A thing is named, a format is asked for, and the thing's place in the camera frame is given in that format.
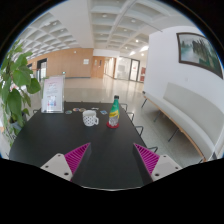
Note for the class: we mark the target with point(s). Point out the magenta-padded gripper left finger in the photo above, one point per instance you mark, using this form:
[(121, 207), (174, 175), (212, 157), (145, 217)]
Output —
[(58, 166)]

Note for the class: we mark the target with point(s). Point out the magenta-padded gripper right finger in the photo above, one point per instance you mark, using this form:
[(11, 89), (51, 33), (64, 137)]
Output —
[(165, 168)]

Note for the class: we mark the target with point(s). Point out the green plastic drink bottle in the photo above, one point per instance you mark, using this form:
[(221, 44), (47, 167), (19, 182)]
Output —
[(114, 115)]

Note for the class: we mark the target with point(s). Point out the row of black metal chairs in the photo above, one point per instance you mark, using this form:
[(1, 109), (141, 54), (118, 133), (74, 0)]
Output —
[(142, 128)]

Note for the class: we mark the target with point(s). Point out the round teal sticker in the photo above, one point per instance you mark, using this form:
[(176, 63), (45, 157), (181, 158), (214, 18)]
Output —
[(68, 112)]

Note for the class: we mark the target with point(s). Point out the white dotted mug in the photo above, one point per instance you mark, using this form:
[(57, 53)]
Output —
[(88, 118)]

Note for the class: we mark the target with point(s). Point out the round colourful sticker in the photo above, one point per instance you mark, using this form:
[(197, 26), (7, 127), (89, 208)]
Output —
[(76, 109)]

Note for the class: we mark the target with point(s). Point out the round brown-rimmed sticker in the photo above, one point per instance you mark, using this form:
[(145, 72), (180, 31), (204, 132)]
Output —
[(82, 109)]

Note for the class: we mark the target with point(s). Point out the long white bench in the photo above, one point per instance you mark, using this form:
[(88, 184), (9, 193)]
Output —
[(186, 110)]

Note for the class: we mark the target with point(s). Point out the flat round red coaster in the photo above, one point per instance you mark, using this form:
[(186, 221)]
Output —
[(109, 126)]

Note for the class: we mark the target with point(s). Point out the blue square sticker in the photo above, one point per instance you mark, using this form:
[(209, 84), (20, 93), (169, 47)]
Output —
[(103, 112)]

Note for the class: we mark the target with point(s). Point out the clear acrylic sign stand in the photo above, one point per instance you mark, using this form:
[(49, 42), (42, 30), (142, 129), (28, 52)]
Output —
[(52, 93)]

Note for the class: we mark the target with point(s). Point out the large leafy green plant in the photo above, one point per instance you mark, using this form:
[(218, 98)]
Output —
[(15, 100)]

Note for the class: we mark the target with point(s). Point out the group of ceiling lights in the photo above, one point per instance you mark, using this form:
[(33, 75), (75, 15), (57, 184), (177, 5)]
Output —
[(144, 48)]

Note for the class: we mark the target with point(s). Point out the dark-framed landscape picture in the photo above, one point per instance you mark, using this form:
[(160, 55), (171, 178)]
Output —
[(200, 50)]

